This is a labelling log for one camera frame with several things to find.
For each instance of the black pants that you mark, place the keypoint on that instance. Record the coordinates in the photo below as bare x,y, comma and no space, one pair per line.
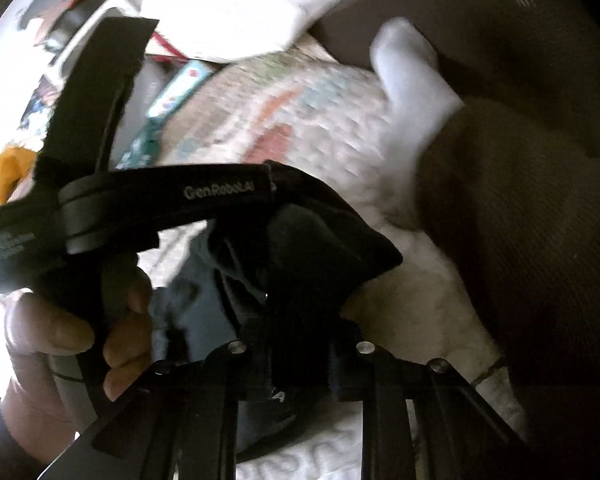
330,255

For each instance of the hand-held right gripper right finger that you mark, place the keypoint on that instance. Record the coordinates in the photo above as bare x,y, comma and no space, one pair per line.
420,420

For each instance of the dark brown bed sheet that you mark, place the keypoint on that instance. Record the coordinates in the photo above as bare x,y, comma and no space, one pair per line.
530,35

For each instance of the green cardboard box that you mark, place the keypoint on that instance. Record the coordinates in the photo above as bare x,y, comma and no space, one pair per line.
140,142

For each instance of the yellow bear plastic bag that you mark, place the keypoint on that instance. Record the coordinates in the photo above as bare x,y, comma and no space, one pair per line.
10,170

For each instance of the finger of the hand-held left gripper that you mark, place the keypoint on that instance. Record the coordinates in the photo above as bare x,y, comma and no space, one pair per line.
95,85
180,195

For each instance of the person's left hand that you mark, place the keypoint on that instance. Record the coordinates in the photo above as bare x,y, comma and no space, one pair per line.
45,325

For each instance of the light blue dotted box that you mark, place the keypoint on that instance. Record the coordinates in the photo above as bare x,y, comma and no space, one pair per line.
182,85

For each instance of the person's brown trouser leg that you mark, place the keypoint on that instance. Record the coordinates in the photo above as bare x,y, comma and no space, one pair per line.
520,220

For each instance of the person's white sock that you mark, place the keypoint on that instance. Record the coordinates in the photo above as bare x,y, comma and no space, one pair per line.
410,90

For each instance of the white printed pillow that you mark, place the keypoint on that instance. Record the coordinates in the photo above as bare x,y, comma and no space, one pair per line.
240,15

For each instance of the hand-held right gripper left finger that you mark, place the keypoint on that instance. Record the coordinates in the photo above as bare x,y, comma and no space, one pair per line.
190,410

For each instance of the quilted patterned blanket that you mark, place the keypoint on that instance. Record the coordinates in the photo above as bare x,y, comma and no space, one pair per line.
290,115

